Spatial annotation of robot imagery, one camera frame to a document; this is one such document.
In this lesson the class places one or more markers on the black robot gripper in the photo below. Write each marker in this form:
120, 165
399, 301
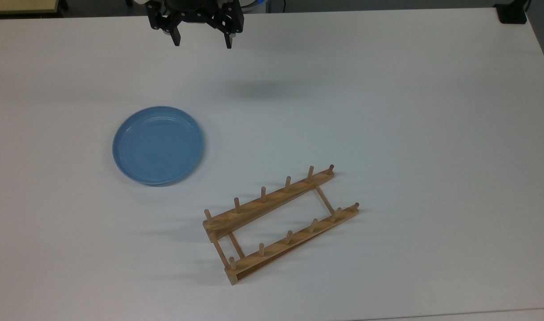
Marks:
196, 15

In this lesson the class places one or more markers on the blue round plate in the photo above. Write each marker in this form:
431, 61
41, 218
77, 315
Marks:
158, 147

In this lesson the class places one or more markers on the wooden peg plate rack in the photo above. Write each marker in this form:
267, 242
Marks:
254, 210

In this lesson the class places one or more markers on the beige side table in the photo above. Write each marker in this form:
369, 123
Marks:
18, 5

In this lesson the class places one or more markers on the black stand base block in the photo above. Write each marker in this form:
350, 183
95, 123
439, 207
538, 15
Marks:
512, 13

